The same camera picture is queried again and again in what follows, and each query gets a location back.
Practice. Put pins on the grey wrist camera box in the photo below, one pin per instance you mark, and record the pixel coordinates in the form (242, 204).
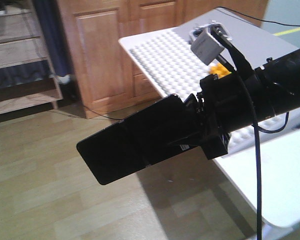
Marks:
(204, 43)

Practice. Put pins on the wooden shelf unit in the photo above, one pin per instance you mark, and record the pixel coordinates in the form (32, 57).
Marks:
(27, 76)

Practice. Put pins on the yellow toy bricks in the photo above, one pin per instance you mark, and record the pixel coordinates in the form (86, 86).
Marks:
(219, 70)

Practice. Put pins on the white studded baseplate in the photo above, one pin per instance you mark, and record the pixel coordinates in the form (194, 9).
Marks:
(171, 65)

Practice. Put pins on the white table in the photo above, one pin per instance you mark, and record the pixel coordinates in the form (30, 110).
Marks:
(280, 152)

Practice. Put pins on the black smartphone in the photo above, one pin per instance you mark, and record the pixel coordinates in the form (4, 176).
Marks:
(163, 130)

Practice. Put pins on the wooden wardrobe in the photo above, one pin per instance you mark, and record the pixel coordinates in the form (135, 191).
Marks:
(106, 77)

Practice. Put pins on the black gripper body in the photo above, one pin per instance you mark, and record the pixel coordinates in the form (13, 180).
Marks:
(224, 105)

